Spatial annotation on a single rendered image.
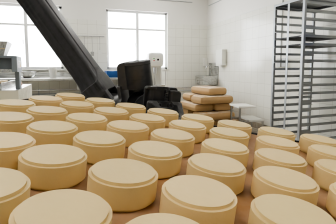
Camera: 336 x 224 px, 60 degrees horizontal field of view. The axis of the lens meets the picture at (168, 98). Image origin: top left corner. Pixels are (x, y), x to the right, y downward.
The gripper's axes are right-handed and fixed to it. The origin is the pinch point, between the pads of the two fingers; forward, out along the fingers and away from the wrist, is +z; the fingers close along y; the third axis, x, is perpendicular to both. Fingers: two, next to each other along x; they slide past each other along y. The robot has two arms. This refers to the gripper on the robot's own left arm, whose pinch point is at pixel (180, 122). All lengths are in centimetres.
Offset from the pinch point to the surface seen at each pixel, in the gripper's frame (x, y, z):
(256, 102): -353, 41, -349
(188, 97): -272, 49, -450
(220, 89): -307, 26, -396
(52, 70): -29, 21, -553
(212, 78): -357, 9, -497
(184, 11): -311, -139, -574
